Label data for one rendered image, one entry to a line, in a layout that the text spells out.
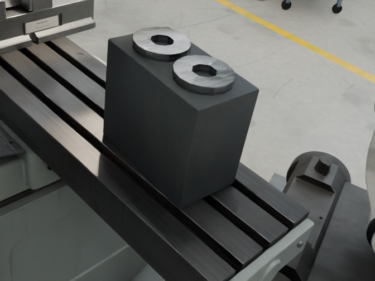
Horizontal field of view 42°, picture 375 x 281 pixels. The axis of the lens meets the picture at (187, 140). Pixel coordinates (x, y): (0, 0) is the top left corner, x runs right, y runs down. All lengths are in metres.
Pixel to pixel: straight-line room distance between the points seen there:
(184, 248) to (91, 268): 0.72
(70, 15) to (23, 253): 0.55
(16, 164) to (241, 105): 0.49
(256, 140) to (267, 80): 0.65
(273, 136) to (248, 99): 1.95
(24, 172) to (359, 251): 0.85
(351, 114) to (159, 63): 2.41
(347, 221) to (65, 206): 0.76
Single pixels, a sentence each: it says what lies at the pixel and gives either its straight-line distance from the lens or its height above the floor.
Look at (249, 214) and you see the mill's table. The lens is 0.78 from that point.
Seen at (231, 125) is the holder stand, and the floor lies 1.10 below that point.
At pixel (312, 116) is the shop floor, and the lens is 2.93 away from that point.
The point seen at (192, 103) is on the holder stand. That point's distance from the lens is 0.65.
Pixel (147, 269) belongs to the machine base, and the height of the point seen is 0.20.
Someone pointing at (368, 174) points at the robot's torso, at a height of 0.81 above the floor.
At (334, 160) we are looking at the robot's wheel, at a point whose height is 0.60.
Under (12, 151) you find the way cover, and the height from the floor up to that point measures 0.89.
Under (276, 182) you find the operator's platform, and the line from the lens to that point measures 1.74.
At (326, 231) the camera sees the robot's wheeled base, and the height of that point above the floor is 0.57.
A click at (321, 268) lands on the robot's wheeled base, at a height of 0.57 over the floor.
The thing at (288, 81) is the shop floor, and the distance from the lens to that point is 3.20.
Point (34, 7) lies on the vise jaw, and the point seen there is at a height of 1.04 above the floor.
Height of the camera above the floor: 1.50
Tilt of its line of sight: 37 degrees down
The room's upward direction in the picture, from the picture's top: 11 degrees clockwise
